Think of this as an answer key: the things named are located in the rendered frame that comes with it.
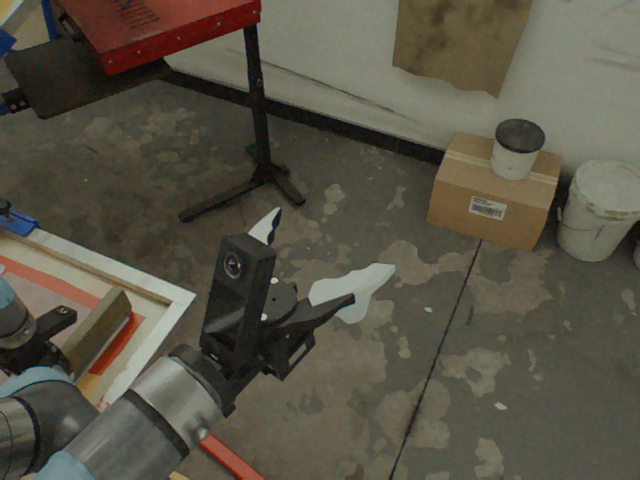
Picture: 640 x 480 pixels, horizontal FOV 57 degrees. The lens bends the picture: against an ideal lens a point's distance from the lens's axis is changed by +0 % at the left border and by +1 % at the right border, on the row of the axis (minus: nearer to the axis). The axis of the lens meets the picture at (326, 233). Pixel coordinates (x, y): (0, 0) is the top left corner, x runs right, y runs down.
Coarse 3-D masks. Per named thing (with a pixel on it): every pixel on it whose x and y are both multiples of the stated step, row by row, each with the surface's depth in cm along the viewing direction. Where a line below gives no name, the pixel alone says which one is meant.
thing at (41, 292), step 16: (0, 256) 149; (16, 272) 146; (32, 272) 146; (16, 288) 143; (32, 288) 143; (48, 288) 143; (64, 288) 143; (32, 304) 140; (48, 304) 140; (64, 304) 140; (80, 304) 140; (96, 304) 140; (80, 320) 137; (64, 336) 134; (128, 336) 134; (112, 352) 132; (96, 368) 129
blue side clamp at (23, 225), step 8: (0, 216) 151; (16, 216) 151; (24, 216) 150; (0, 224) 149; (8, 224) 149; (16, 224) 149; (24, 224) 149; (32, 224) 149; (16, 232) 148; (24, 232) 148
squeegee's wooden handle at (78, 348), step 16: (112, 288) 131; (112, 304) 128; (128, 304) 134; (96, 320) 125; (112, 320) 130; (80, 336) 123; (96, 336) 127; (64, 352) 120; (80, 352) 123; (80, 368) 125
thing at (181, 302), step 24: (24, 240) 150; (48, 240) 148; (72, 264) 147; (96, 264) 143; (120, 264) 143; (144, 288) 138; (168, 288) 138; (168, 312) 134; (168, 336) 131; (144, 360) 126; (120, 384) 123
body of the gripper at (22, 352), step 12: (36, 336) 106; (0, 348) 105; (24, 348) 105; (36, 348) 111; (48, 348) 111; (0, 360) 105; (12, 360) 108; (24, 360) 108; (36, 360) 110; (48, 360) 112; (12, 372) 108
